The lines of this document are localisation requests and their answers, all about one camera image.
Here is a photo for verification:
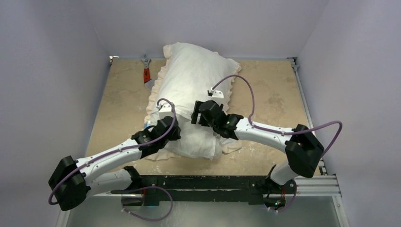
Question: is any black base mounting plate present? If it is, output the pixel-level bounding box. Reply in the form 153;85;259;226
110;174;296;207

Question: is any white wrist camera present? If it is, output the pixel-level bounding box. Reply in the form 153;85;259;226
157;102;174;120
207;89;225;105

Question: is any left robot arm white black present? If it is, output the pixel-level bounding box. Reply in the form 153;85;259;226
48;116;181;211

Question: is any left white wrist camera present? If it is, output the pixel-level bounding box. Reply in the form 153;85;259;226
157;102;174;120

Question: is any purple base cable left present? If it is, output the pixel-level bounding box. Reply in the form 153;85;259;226
121;184;174;222

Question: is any red handled adjustable wrench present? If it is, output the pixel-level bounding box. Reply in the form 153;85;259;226
141;54;154;92

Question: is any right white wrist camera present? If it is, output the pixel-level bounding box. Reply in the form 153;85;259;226
207;89;225;105

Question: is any aluminium frame rail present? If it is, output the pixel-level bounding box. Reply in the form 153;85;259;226
287;57;340;196

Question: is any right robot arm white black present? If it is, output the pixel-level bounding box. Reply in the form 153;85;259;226
191;100;324;192

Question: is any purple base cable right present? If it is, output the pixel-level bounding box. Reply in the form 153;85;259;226
267;183;300;214

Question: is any grey pillow with cream ruffle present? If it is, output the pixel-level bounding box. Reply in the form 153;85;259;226
144;42;242;161

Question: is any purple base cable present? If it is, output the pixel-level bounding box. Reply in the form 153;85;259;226
121;184;174;222
267;183;300;214

